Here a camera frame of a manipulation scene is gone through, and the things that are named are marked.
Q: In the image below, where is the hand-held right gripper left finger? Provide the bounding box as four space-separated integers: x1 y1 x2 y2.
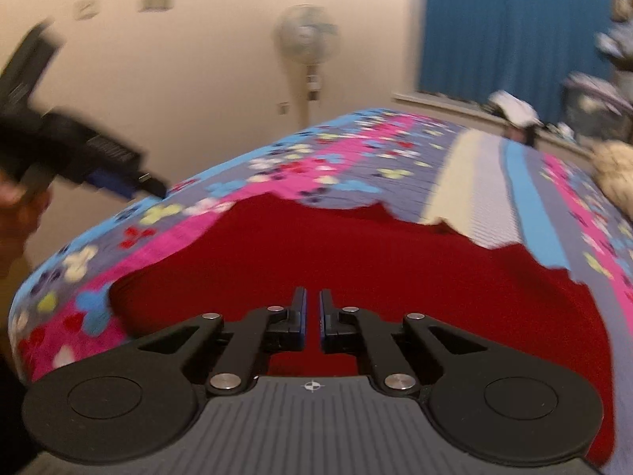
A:
137 287 308 397

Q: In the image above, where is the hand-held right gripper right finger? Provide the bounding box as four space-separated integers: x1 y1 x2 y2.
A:
319 288 491 397

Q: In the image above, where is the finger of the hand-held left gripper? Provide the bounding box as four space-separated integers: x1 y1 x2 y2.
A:
88 167 168 200

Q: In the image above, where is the red knit sweater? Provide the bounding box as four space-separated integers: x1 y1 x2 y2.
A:
110 193 617 467

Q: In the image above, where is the person's left hand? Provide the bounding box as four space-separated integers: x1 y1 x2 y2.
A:
0 171 51 269

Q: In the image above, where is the floral striped bed blanket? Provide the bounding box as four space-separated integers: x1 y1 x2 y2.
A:
10 106 633 383

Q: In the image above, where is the white standing fan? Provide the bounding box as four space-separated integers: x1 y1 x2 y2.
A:
274 4 342 128

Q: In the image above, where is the stone windowsill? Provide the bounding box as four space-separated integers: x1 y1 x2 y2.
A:
392 90 594 145

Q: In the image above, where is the black bag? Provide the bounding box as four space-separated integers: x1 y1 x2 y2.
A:
504 123 538 147

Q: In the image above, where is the white cloth pile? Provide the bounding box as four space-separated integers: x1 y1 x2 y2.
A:
487 90 543 127

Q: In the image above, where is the star print cream quilt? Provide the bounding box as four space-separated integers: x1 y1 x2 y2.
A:
591 141 633 219

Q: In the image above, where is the blue curtain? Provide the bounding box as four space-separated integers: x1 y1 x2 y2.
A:
418 0 633 120

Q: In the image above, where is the clear plastic storage box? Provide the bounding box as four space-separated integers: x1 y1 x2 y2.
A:
564 72 633 130

